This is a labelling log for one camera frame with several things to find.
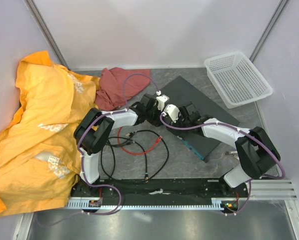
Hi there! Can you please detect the red ethernet cable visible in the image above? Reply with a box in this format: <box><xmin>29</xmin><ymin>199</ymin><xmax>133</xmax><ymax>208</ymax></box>
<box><xmin>117</xmin><ymin>126</ymin><xmax>163</xmax><ymax>156</ymax></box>

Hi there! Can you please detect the black braided cable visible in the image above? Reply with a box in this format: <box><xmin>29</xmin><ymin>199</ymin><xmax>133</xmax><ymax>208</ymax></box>
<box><xmin>100</xmin><ymin>129</ymin><xmax>170</xmax><ymax>183</ymax></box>

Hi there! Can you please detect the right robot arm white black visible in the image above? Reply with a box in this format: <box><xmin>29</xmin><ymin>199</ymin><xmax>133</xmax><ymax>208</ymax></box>
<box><xmin>167</xmin><ymin>104</ymin><xmax>286</xmax><ymax>197</ymax></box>

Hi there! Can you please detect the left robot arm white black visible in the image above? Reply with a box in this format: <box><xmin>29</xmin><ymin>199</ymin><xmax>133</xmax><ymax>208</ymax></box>
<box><xmin>73</xmin><ymin>93</ymin><xmax>169</xmax><ymax>197</ymax></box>

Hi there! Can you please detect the red cloth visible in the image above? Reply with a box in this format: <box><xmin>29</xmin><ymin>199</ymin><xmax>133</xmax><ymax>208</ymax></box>
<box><xmin>95</xmin><ymin>67</ymin><xmax>151</xmax><ymax>111</ymax></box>

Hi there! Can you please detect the white plastic basket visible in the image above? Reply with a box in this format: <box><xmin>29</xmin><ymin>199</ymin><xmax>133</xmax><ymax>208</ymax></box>
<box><xmin>204</xmin><ymin>51</ymin><xmax>273</xmax><ymax>109</ymax></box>

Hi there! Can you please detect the orange cloth bag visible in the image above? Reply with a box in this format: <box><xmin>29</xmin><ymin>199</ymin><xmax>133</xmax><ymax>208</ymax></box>
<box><xmin>0</xmin><ymin>51</ymin><xmax>100</xmax><ymax>217</ymax></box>

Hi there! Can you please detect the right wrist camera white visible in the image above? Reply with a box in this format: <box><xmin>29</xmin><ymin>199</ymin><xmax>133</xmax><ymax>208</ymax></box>
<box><xmin>162</xmin><ymin>104</ymin><xmax>180</xmax><ymax>123</ymax></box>

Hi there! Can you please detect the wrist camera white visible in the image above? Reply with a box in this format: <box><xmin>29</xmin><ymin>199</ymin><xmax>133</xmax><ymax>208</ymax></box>
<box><xmin>155</xmin><ymin>90</ymin><xmax>170</xmax><ymax>112</ymax></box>
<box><xmin>162</xmin><ymin>104</ymin><xmax>180</xmax><ymax>123</ymax></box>

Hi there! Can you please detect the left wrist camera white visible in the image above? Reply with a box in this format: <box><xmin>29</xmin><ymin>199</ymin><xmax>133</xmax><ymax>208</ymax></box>
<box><xmin>155</xmin><ymin>90</ymin><xmax>170</xmax><ymax>112</ymax></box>

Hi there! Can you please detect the dark network switch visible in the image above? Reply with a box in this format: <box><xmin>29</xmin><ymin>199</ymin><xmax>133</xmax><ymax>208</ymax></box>
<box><xmin>161</xmin><ymin>76</ymin><xmax>240</xmax><ymax>162</ymax></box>

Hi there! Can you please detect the white cable duct rail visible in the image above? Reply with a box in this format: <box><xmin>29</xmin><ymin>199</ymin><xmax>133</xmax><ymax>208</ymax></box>
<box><xmin>64</xmin><ymin>197</ymin><xmax>225</xmax><ymax>211</ymax></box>

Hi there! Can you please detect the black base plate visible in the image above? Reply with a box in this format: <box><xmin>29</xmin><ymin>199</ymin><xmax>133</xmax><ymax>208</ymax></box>
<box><xmin>69</xmin><ymin>178</ymin><xmax>248</xmax><ymax>206</ymax></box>

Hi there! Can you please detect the aluminium frame rail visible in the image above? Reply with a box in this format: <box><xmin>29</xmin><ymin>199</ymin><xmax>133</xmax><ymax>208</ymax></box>
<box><xmin>250</xmin><ymin>179</ymin><xmax>297</xmax><ymax>201</ymax></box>

